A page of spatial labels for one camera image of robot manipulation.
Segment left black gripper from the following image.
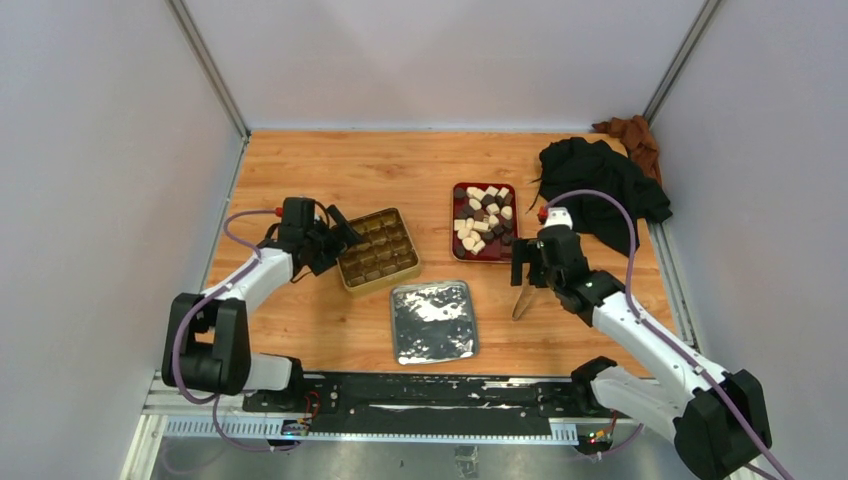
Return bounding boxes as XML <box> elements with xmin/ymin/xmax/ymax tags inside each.
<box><xmin>304</xmin><ymin>207</ymin><xmax>364</xmax><ymax>277</ymax></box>

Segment red chocolate tray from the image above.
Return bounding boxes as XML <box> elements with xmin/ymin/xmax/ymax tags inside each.
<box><xmin>451</xmin><ymin>182</ymin><xmax>519</xmax><ymax>264</ymax></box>

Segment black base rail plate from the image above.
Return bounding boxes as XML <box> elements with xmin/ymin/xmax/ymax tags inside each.
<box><xmin>242</xmin><ymin>372</ymin><xmax>624</xmax><ymax>443</ymax></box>

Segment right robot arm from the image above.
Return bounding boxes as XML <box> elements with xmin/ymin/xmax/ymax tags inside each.
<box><xmin>511</xmin><ymin>225</ymin><xmax>773</xmax><ymax>479</ymax></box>

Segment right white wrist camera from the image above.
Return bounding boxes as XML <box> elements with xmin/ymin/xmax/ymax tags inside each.
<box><xmin>537</xmin><ymin>206</ymin><xmax>574</xmax><ymax>229</ymax></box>

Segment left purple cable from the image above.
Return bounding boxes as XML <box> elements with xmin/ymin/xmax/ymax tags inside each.
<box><xmin>170</xmin><ymin>209</ymin><xmax>299</xmax><ymax>455</ymax></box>

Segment silver tin lid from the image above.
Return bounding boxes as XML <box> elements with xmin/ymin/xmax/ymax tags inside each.
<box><xmin>389</xmin><ymin>280</ymin><xmax>480</xmax><ymax>366</ymax></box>

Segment metal tongs black tips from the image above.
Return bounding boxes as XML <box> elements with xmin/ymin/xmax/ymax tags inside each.
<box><xmin>511</xmin><ymin>283</ymin><xmax>537</xmax><ymax>322</ymax></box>

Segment black cloth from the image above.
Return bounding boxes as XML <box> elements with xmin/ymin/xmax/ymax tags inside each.
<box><xmin>537</xmin><ymin>137</ymin><xmax>672</xmax><ymax>256</ymax></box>

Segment brown cloth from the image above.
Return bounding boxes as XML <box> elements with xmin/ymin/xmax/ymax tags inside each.
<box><xmin>592</xmin><ymin>115</ymin><xmax>663</xmax><ymax>184</ymax></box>

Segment gold chocolate tin box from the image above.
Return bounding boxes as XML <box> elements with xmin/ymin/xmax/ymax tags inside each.
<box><xmin>338</xmin><ymin>208</ymin><xmax>422</xmax><ymax>297</ymax></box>

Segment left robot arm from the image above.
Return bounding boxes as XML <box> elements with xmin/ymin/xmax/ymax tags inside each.
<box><xmin>161</xmin><ymin>197</ymin><xmax>364</xmax><ymax>413</ymax></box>

